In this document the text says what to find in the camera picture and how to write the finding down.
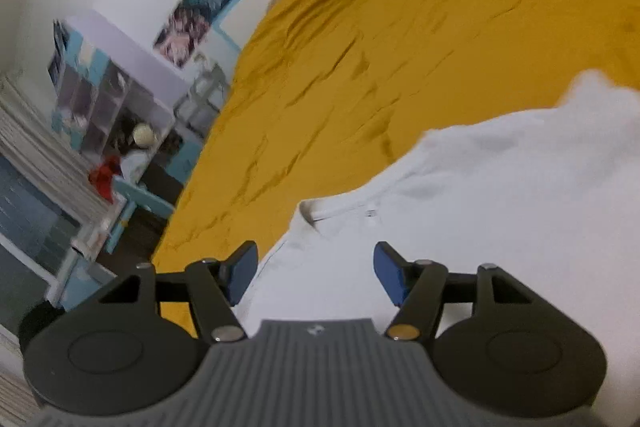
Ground white printed sweatshirt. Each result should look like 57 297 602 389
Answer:
236 70 639 426

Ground blue white desk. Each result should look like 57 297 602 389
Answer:
46 126 204 313

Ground red bag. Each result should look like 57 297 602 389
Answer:
88 155 122 204

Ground grey chair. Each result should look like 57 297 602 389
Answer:
174 52 230 140

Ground blue shelf unit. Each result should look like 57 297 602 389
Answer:
52 11 188 167

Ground mustard yellow bed quilt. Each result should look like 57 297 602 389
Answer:
150 0 640 338

